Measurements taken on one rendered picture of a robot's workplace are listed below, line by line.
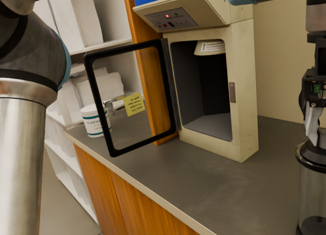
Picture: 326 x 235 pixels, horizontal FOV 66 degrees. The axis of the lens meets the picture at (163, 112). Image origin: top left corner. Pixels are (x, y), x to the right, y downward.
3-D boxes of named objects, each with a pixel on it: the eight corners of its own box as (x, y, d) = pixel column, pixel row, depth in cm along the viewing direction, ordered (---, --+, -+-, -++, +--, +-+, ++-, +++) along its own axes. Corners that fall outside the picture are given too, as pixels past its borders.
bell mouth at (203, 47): (215, 46, 104) (213, 32, 102) (253, 44, 90) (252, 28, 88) (184, 55, 94) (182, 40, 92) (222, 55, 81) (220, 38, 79)
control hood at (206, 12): (161, 31, 97) (157, 4, 94) (232, 23, 73) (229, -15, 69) (137, 37, 91) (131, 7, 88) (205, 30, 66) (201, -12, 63)
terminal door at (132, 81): (177, 132, 110) (161, 38, 96) (110, 159, 97) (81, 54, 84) (176, 132, 110) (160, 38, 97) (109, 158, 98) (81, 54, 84)
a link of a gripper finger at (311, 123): (294, 153, 47) (302, 107, 43) (300, 138, 51) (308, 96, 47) (314, 158, 45) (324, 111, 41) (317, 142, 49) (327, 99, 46)
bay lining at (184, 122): (219, 107, 122) (211, 31, 110) (269, 117, 102) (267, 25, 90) (182, 126, 108) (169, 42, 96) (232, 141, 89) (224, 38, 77)
